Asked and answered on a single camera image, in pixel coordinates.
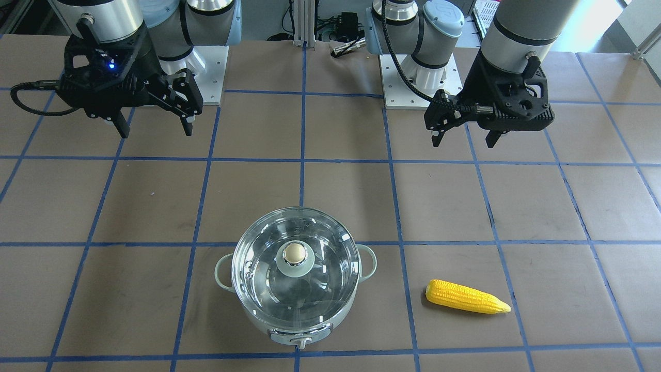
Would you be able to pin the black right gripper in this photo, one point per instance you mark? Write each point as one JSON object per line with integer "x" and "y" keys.
{"x": 146, "y": 63}

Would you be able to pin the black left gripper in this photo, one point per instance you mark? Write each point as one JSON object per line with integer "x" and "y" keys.
{"x": 475, "y": 81}

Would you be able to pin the yellow corn cob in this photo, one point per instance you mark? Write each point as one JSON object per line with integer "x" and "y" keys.
{"x": 464, "y": 298}

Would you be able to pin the glass pot lid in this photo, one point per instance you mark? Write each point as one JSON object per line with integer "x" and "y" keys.
{"x": 296, "y": 261}

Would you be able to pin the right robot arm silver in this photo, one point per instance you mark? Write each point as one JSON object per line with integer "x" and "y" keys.
{"x": 174, "y": 26}

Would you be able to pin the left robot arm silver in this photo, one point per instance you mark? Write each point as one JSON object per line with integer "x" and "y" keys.
{"x": 429, "y": 34}

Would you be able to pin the pale green electric pot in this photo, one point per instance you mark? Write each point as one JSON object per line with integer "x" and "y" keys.
{"x": 293, "y": 331}

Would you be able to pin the black power adapter background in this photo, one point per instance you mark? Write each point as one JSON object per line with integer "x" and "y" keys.
{"x": 347, "y": 26}

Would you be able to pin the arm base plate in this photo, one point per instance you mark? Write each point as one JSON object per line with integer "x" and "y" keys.
{"x": 397, "y": 95}
{"x": 207, "y": 63}

